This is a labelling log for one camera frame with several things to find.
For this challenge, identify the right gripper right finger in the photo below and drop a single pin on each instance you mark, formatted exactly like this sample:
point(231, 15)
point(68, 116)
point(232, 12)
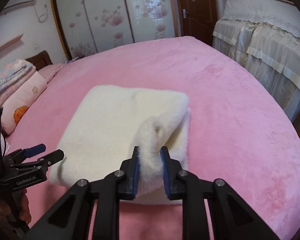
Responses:
point(211, 209)

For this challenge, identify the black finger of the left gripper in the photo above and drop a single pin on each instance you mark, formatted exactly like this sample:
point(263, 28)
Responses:
point(50, 159)

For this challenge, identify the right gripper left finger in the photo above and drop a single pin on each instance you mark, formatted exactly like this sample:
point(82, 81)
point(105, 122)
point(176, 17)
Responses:
point(70, 216)

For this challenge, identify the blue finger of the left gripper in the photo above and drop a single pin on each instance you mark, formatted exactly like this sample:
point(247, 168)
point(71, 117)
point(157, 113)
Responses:
point(35, 150)

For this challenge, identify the cream fuzzy cardigan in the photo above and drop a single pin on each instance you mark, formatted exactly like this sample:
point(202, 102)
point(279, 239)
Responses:
point(110, 122)

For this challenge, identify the left hand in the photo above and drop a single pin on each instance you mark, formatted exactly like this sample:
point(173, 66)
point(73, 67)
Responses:
point(24, 212)

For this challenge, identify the pink cartoon folded quilt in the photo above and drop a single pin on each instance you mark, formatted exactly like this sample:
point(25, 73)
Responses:
point(20, 101)

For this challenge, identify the pastel floral folded blanket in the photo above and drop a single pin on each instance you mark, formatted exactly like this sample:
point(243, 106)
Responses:
point(13, 76)

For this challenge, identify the dark wooden headboard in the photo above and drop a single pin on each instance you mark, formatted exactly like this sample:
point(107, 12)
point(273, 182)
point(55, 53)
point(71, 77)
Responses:
point(40, 60)

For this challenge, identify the floral sliding wardrobe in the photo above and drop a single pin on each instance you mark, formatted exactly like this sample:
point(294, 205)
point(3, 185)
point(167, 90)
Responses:
point(87, 27)

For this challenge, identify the white air conditioner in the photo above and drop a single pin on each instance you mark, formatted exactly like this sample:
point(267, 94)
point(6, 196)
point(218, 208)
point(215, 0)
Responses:
point(17, 4)

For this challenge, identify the dark wooden door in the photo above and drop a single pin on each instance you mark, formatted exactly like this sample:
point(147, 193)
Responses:
point(198, 18)

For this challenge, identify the pink wall shelf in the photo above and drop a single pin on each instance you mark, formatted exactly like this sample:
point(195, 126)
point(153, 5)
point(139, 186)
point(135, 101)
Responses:
point(10, 42)

